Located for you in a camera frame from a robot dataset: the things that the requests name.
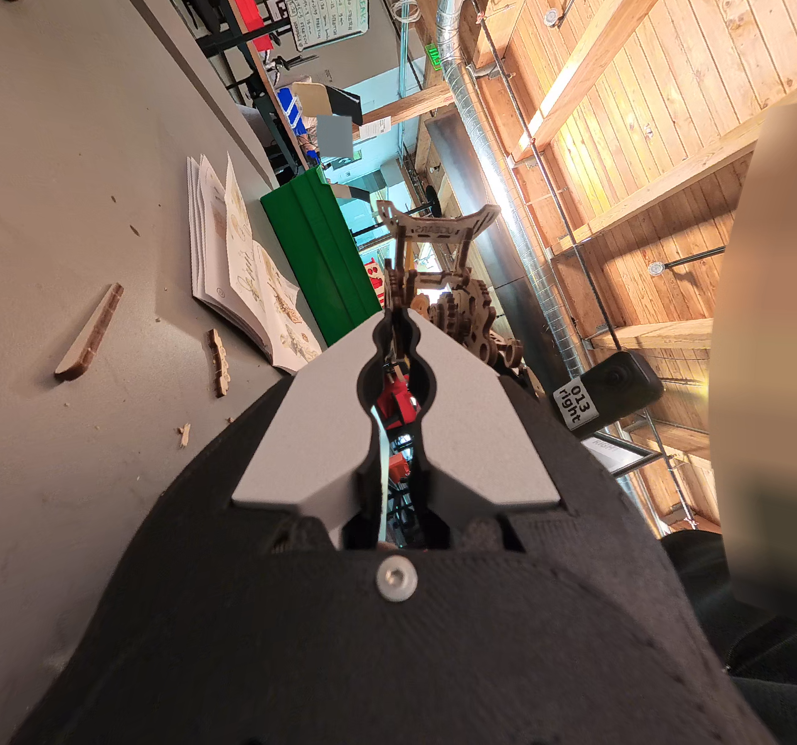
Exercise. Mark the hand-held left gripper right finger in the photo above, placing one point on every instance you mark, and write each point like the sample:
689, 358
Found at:
492, 446

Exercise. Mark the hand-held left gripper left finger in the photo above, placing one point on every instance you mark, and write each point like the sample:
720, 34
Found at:
299, 446

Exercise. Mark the wooden mechanical model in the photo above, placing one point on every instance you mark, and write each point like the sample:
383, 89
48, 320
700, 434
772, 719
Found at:
436, 231

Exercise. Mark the framed marker board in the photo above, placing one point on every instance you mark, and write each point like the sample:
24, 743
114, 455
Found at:
622, 455

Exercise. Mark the red fabric tote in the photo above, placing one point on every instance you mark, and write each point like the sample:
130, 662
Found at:
398, 402

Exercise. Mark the small wood scrap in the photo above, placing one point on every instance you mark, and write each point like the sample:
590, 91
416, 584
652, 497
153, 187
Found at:
184, 435

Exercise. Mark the toothed wooden strip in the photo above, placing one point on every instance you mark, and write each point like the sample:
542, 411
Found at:
218, 362

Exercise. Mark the open instruction booklet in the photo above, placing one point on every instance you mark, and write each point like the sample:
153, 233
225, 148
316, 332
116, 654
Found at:
249, 272

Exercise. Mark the green plastic bin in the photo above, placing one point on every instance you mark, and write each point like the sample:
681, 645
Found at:
317, 247

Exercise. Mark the brown wooden stick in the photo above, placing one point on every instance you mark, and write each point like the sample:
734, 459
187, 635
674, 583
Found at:
90, 334

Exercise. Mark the black floor lamp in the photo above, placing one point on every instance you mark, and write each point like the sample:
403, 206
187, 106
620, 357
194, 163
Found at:
433, 200

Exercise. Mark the white paper notice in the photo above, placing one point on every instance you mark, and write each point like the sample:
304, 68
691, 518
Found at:
375, 128

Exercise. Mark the blue plastic bin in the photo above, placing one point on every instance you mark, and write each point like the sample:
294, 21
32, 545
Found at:
289, 110

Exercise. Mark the black tilted board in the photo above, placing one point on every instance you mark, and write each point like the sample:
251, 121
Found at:
345, 105

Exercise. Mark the cream rounded board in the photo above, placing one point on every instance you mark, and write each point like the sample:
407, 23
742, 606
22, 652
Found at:
310, 97

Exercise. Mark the wooden support pillar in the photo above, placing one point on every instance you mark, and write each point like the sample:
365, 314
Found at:
411, 104

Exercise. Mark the green exit sign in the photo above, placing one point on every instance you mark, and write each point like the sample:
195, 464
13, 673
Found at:
434, 57

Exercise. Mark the long wooden desk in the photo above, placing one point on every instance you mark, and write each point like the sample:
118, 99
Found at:
249, 41

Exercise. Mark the handwritten whiteboard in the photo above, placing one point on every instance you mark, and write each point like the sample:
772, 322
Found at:
327, 10

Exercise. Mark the red plastic bin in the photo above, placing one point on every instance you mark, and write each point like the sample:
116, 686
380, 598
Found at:
249, 10

